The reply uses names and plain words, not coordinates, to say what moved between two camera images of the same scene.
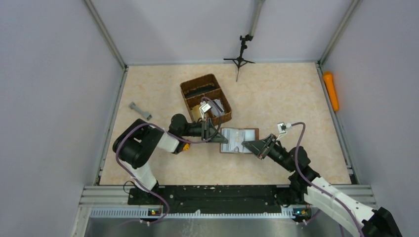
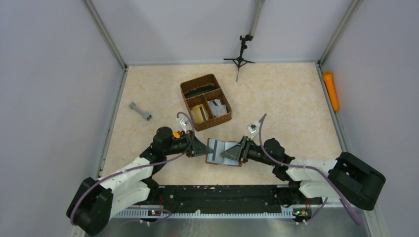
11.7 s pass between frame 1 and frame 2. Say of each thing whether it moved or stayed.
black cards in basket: stayed
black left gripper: moved
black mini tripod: stayed
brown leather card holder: moved
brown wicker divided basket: stayed
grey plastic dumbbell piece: stayed
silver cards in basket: stayed
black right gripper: moved
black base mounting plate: stayed
